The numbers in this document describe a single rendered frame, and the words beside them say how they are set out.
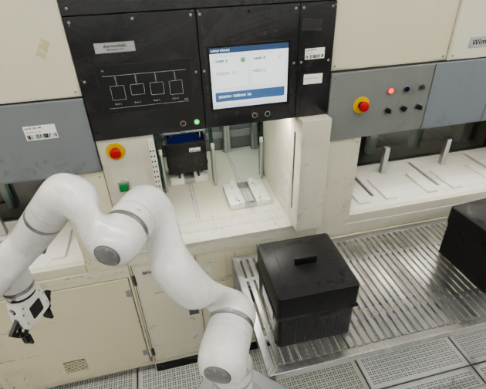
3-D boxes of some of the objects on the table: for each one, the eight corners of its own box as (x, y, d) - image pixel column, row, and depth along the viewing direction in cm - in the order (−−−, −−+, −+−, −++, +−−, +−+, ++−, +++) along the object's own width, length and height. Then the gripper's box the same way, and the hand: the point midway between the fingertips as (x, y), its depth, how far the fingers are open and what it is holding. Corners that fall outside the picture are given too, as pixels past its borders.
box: (486, 295, 149) (508, 248, 136) (435, 250, 172) (450, 205, 159) (541, 279, 156) (567, 231, 142) (484, 237, 179) (503, 193, 165)
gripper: (28, 266, 112) (46, 306, 121) (-16, 312, 98) (8, 353, 107) (50, 269, 110) (67, 309, 120) (8, 316, 96) (31, 356, 106)
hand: (38, 327), depth 113 cm, fingers open, 8 cm apart
